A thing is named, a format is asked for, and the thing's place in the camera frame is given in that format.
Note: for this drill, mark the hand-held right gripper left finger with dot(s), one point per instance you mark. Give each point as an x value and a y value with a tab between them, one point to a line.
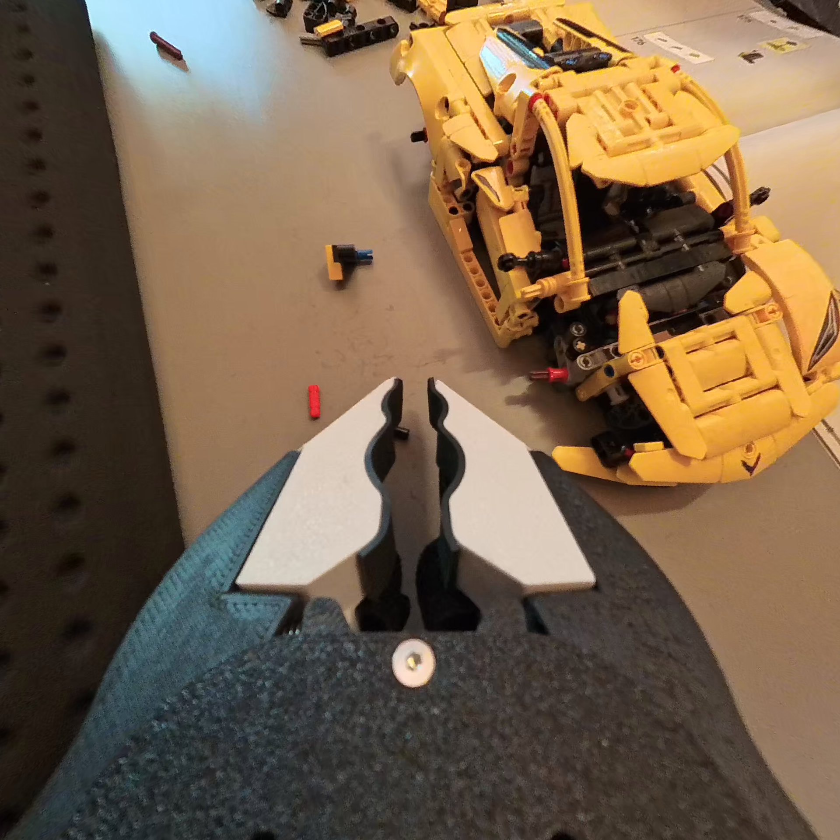
308	518

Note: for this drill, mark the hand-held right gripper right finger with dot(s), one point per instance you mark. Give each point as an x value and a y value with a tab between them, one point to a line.
525	518

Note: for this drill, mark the yellow brick tile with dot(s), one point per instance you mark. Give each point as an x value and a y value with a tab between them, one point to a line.
334	266

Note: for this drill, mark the yellow toy brick car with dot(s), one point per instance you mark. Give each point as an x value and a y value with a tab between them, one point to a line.
656	131

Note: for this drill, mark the pile of black brick parts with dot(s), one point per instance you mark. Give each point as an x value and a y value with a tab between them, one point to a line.
354	33

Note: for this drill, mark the instruction booklet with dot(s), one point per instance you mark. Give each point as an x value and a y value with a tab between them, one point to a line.
754	85

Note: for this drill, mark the grey desk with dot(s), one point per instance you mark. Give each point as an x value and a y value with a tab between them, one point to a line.
262	164

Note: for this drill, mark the small red brick pin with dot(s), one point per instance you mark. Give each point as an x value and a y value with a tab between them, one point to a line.
314	401

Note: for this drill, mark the perforated grey panel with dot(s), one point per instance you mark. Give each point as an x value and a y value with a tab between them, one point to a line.
65	394

